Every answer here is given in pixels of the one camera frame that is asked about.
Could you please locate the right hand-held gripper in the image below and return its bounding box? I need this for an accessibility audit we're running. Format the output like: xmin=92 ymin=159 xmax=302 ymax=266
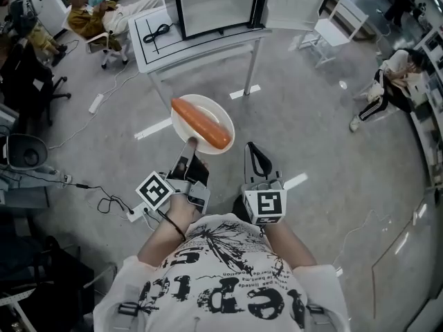
xmin=241 ymin=141 xmax=289 ymax=226

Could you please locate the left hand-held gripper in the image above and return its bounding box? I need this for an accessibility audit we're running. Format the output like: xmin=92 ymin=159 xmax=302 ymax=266
xmin=135 ymin=138 xmax=212 ymax=216

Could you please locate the orange carrot food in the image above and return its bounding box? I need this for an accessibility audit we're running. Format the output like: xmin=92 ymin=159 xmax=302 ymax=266
xmin=171 ymin=98 xmax=233 ymax=150

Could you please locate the white plate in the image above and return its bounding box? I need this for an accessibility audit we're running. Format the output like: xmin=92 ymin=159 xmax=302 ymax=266
xmin=170 ymin=93 xmax=236 ymax=156

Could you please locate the black and white fridge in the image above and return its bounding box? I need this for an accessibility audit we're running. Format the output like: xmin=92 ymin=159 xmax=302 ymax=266
xmin=172 ymin=0 xmax=338 ymax=41

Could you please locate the person's right forearm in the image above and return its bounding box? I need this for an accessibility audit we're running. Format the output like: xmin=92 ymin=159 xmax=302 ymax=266
xmin=260 ymin=216 xmax=318 ymax=268

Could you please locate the person's left forearm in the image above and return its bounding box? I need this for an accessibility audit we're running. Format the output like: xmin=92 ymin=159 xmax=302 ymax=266
xmin=137 ymin=195 xmax=206 ymax=266

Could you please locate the black wristband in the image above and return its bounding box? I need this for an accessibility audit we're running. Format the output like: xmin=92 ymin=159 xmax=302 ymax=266
xmin=157 ymin=209 xmax=188 ymax=243

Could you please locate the white power strip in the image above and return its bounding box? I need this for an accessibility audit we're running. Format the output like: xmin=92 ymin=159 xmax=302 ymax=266
xmin=125 ymin=201 xmax=154 ymax=223
xmin=88 ymin=93 xmax=106 ymax=115

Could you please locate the white table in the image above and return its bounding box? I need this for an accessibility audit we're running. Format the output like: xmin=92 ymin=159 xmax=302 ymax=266
xmin=127 ymin=5 xmax=274 ymax=107

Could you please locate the white printed shirt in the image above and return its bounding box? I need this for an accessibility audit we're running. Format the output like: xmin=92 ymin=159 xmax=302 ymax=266
xmin=92 ymin=212 xmax=351 ymax=332

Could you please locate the white swivel chair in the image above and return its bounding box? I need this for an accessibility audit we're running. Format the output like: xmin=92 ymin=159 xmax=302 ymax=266
xmin=84 ymin=31 xmax=132 ymax=71

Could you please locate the white shelf unit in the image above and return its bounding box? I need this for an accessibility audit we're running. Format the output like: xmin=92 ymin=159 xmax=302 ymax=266
xmin=409 ymin=22 xmax=443 ymax=190

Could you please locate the black office chair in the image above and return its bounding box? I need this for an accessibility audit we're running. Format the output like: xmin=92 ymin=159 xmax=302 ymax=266
xmin=0 ymin=42 xmax=72 ymax=127

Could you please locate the black bag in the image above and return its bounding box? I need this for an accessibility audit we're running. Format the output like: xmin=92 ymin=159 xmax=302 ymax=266
xmin=0 ymin=235 xmax=95 ymax=332

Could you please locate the black floor cable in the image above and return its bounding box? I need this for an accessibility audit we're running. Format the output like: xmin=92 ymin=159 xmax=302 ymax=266
xmin=64 ymin=181 xmax=136 ymax=216

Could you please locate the thin white floor cable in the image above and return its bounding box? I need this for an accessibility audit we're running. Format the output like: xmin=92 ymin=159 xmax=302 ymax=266
xmin=331 ymin=208 xmax=392 ymax=270

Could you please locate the black coiled cable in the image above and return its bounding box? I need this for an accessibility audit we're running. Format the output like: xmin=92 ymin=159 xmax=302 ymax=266
xmin=143 ymin=22 xmax=174 ymax=45

